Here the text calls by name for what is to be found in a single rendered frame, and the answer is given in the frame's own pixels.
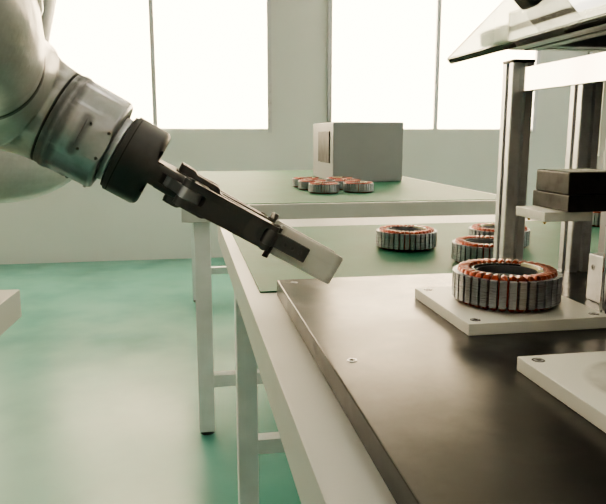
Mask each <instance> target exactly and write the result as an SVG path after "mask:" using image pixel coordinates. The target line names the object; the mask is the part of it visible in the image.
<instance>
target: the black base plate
mask: <svg viewBox="0 0 606 504"><path fill-rule="evenodd" d="M556 270H558V271H560V272H561V273H562V274H563V281H562V296H565V297H567V298H569V299H572V300H574V301H576V302H579V303H581V304H583V305H586V306H588V307H590V308H593V309H595V310H598V311H599V303H597V302H594V301H592V300H589V299H587V298H586V289H587V277H588V272H581V271H577V272H567V271H565V269H564V270H561V269H556ZM451 286H452V273H443V274H417V275H391V276H366V277H340V278H332V280H331V281H330V283H329V284H326V283H324V282H322V281H320V280H318V279H317V278H314V279H288V280H277V296H278V298H279V300H280V301H281V303H282V305H283V307H284V308H285V310H286V312H287V313H288V315H289V317H290V319H291V320H292V322H293V324H294V326H295V327H296V329H297V331H298V333H299V334H300V336H301V338H302V340H303V341H304V343H305V345H306V347H307V348H308V350H309V352H310V353H311V355H312V357H313V359H314V360H315V362H316V364H317V366H318V367H319V369H320V371H321V373H322V374H323V376H324V378H325V380H326V381H327V383H328V385H329V387H330V388H331V390H332V392H333V394H334V395H335V397H336V399H337V400H338V402H339V404H340V406H341V407H342V409H343V411H344V413H345V414H346V416H347V418H348V420H349V421H350V423H351V425H352V427H353V428H354V430H355V432H356V434H357V435H358V437H359V439H360V441H361V442H362V444H363V446H364V447H365V449H366V451H367V453H368V454H369V456H370V458H371V460H372V461H373V463H374V465H375V467H376V468H377V470H378V472H379V474H380V475H381V477H382V479H383V481H384V482H385V484H386V486H387V487H388V489H389V491H390V493H391V494H392V496H393V498H394V500H395V501H396V503H397V504H606V433H605V432H603V431H602V430H601V429H599V428H598V427H596V426H595V425H594V424H592V423H591V422H589V421H588V420H586V419H585V418H584V417H582V416H581V415H579V414H578V413H577V412H575V411H574V410H572V409H571V408H570V407H568V406H567V405H565V404H564V403H563V402H561V401H560V400H558V399H557V398H555V397H554V396H553V395H551V394H550V393H548V392H547V391H546V390H544V389H543V388H541V387H540V386H539V385H537V384H536V383H534V382H533V381H532V380H530V379H529V378H527V377H526V376H524V375H523V374H522V373H520V372H519V371H517V357H519V356H535V355H550V354H566V353H582V352H598V351H606V328H598V329H580V330H562V331H545V332H527V333H510V334H492V335H474V336H468V335H467V334H465V333H464V332H463V331H461V330H460V329H458V328H457V327H455V326H454V325H453V324H451V323H450V322H448V321H447V320H446V319H444V318H443V317H441V316H440V315H439V314H437V313H436V312H434V311H433V310H432V309H430V308H429V307H427V306H426V305H424V304H423V303H422V302H420V301H419V300H417V299H416V298H415V288H428V287H451Z"/></svg>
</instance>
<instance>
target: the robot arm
mask: <svg viewBox="0 0 606 504"><path fill-rule="evenodd" d="M56 2H57V0H0V203H11V202H19V201H24V200H29V199H33V198H36V197H40V196H43V195H46V194H48V193H50V192H53V191H55V190H57V189H59V188H61V187H63V186H64V185H66V184H67V183H69V182H70V181H71V180H74V181H76V182H78V183H79V184H81V185H83V187H85V188H86V187H91V186H92V185H93V184H94V182H95V181H96V180H97V178H98V179H99V180H101V182H100V185H102V188H103V189H104V190H106V191H108V192H110V193H112V194H114V195H116V196H118V197H120V198H121V199H123V200H125V201H127V202H129V203H135V202H137V201H138V199H139V197H140V196H141V194H142V192H143V190H144V189H145V187H146V185H147V183H148V184H150V185H151V186H153V187H154V188H156V189H157V190H159V191H161V192H162V193H164V196H163V199H162V200H163V201H164V202H166V203H168V204H169V205H171V206H173V207H175V208H178V207H179V208H182V209H184V210H186V211H187V212H189V213H191V214H193V215H195V216H196V217H198V218H201V219H206V220H208V221H210V222H212V223H214V224H216V225H218V226H220V227H221V228H223V229H225V230H227V231H229V232H231V233H233V234H235V235H237V236H239V237H240V238H242V239H244V240H246V241H248V242H250V243H252V244H254V245H256V246H258V247H259V249H261V250H264V251H263V253H262V256H263V257H265V258H267V257H268V256H269V254H272V255H274V256H276V257H278V258H279V259H281V260H283V261H285V262H287V263H289V264H291V265H292V266H294V267H296V268H298V269H300V270H302V271H304V272H305V273H307V274H309V275H311V276H313V277H315V278H317V279H318V280H320V281H322V282H324V283H326V284H329V283H330V281H331V280H332V278H333V276H334V274H335V273H336V271H337V269H338V267H339V266H340V264H341V262H342V260H343V259H342V257H341V256H339V255H337V254H335V253H334V252H335V251H333V250H331V249H329V248H328V247H326V246H324V245H322V244H320V243H319V242H317V241H315V240H313V239H311V238H310V237H308V236H306V235H304V234H302V233H301V232H299V231H297V230H295V229H293V228H292V227H290V226H288V225H286V224H284V223H283V222H281V221H279V220H277V219H278V217H279V215H278V214H276V213H275V212H272V214H271V216H270V217H268V216H267V215H266V214H265V213H264V212H259V211H258V210H256V209H254V208H252V207H250V206H249V205H247V204H245V203H243V202H241V201H240V200H238V199H236V198H234V197H233V196H231V195H229V194H227V193H225V192H224V191H222V190H221V189H220V187H219V186H218V185H217V184H216V183H215V182H213V181H211V180H209V179H208V178H206V177H204V176H202V175H200V174H198V172H197V170H195V169H194V168H193V167H191V166H189V165H187V164H185V163H184V162H182V163H181V165H180V167H179V168H177V167H175V166H173V165H171V164H169V163H167V162H165V161H163V160H161V157H162V156H163V154H164V152H165V150H166V148H167V146H168V144H169V142H170V140H171V137H170V134H169V133H168V132H166V131H164V130H163V129H161V128H159V127H157V126H156V125H154V124H152V123H150V122H149V121H147V120H145V119H143V118H141V117H140V118H135V120H132V119H130V118H131V115H132V112H133V105H132V104H131V103H130V102H129V101H127V100H125V99H123V98H122V97H120V96H118V95H116V94H115V93H113V92H111V91H109V90H108V89H106V88H104V87H102V86H100V85H99V84H97V83H95V82H93V81H92V79H90V78H89V77H87V76H83V75H81V74H80V73H78V72H77V71H75V70H74V69H72V68H71V67H69V66H68V65H67V64H66V63H65V62H63V61H62V60H61V59H60V57H59V56H58V53H57V51H56V49H55V48H54V47H53V46H52V45H51V44H49V40H50V35H51V29H52V24H53V18H54V13H55V7H56Z"/></svg>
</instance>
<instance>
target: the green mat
mask: <svg viewBox="0 0 606 504"><path fill-rule="evenodd" d="M477 223H495V222H464V223H423V224H415V225H423V226H430V227H433V228H434V229H435V230H437V246H436V247H434V248H433V249H431V250H428V251H417V252H415V251H413V252H410V251H408V252H406V251H405V249H404V251H403V252H401V251H396V250H395V251H392V250H385V249H382V248H380V247H379V246H377V245H376V229H378V228H379V227H381V226H384V225H393V224H383V225H343V226H302V227H292V228H293V229H295V230H297V231H299V232H301V233H302V234H304V235H306V236H308V237H310V238H311V239H313V240H315V241H317V242H319V243H320V244H322V245H324V246H326V247H328V248H329V249H331V250H333V251H335V252H334V253H335V254H337V255H339V256H341V257H342V259H343V260H342V262H341V264H340V266H339V267H338V269H337V271H336V273H335V274H334V276H333V278H340V277H366V276H391V275H417V274H443V273H452V272H453V267H454V266H455V265H458V264H460V263H458V262H456V261H455V260H453V259H452V258H451V254H452V241H453V240H454V239H456V238H458V237H461V236H462V237H463V236H468V230H469V227H470V226H472V225H473V224H477ZM525 226H526V227H527V228H529V229H530V245H529V246H526V247H525V248H524V249H523V260H526V261H527V262H528V261H533V262H539V263H541V264H546V265H550V266H551V267H554V268H555V269H559V268H558V261H559V247H560V233H561V222H546V224H544V223H543V222H542V221H525ZM599 231H600V227H594V226H592V233H591V245H590V253H598V244H599ZM232 235H233V237H234V239H235V241H236V243H237V245H238V247H239V249H240V252H241V254H242V256H243V258H244V260H245V262H246V264H247V266H248V268H249V270H250V273H251V275H252V277H253V279H254V281H255V283H256V285H257V287H258V289H259V291H260V293H272V292H277V280H288V279H314V278H315V277H313V276H311V275H309V274H307V273H305V272H304V271H302V270H300V269H298V268H296V267H294V266H292V265H291V264H289V263H287V262H285V261H283V260H281V259H279V258H278V257H276V256H274V255H272V254H269V256H268V257H267V258H265V257H263V256H262V253H263V251H264V250H261V249H259V247H258V246H256V245H254V244H252V243H250V242H248V241H246V240H244V239H242V238H240V237H239V236H237V235H235V234H233V233H232Z"/></svg>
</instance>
